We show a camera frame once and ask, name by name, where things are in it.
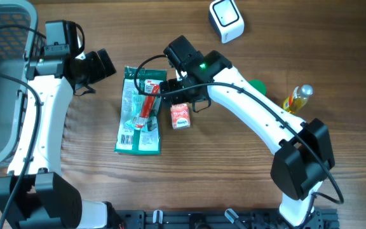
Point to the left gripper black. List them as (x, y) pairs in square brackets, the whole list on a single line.
[(101, 72)]

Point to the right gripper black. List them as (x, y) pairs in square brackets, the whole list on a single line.
[(178, 96)]

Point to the orange Kleenex tissue pack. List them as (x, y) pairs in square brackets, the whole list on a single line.
[(180, 116)]

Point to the red sachet stick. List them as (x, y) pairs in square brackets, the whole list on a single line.
[(150, 88)]

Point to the green lid white jar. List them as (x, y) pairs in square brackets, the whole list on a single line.
[(259, 86)]

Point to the green white gloves packet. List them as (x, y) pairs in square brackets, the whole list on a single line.
[(129, 140)]

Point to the yellow oil bottle silver cap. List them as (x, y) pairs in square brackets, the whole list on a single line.
[(297, 99)]

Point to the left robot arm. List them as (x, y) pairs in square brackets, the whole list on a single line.
[(34, 194)]

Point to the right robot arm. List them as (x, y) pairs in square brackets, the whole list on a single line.
[(303, 155)]

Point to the white barcode scanner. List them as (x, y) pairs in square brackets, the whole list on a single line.
[(226, 20)]

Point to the grey plastic mesh basket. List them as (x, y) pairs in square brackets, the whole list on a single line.
[(18, 21)]

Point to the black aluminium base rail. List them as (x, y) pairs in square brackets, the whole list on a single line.
[(259, 218)]

